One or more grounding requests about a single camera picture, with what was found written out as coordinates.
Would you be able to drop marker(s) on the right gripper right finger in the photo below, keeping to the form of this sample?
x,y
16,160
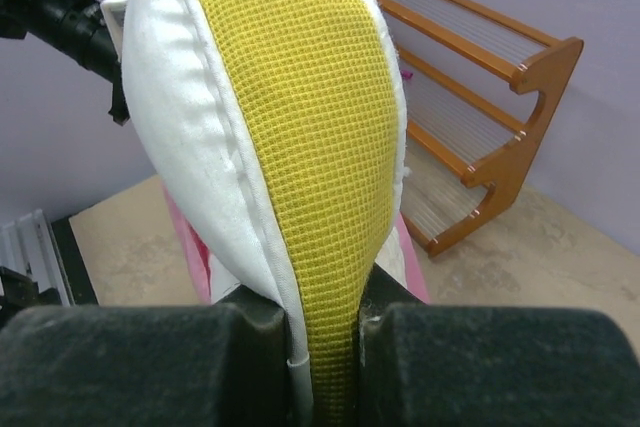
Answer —
x,y
433,365

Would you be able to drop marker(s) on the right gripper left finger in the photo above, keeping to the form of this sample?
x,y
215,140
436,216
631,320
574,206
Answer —
x,y
219,365

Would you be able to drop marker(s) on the pink satin pillowcase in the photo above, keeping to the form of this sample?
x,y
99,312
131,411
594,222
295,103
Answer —
x,y
195,252

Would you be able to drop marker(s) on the white yellow pillow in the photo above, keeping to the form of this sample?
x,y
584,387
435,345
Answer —
x,y
278,128

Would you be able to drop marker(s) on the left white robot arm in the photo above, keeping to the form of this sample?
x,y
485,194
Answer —
x,y
76,28

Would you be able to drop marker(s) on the wooden shelf rack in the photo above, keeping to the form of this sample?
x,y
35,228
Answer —
x,y
470,157

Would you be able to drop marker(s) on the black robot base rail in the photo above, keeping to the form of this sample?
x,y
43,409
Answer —
x,y
79,286

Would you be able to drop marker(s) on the aluminium frame rail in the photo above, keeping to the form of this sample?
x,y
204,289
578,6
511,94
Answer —
x,y
28,247

